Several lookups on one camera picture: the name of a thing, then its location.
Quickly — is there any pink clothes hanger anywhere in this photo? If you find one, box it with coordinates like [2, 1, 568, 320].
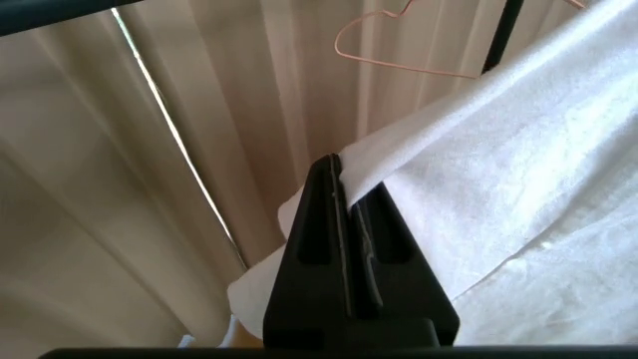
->
[333, 0, 587, 80]

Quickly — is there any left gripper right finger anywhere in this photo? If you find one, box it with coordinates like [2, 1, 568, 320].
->
[348, 181, 461, 346]

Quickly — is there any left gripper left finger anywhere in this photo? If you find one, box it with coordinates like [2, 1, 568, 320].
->
[262, 153, 354, 349]

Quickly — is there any black clothes rack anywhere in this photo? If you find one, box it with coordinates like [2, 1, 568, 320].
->
[0, 0, 524, 76]

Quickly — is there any white printed T-shirt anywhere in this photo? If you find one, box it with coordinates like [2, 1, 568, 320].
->
[227, 0, 638, 348]

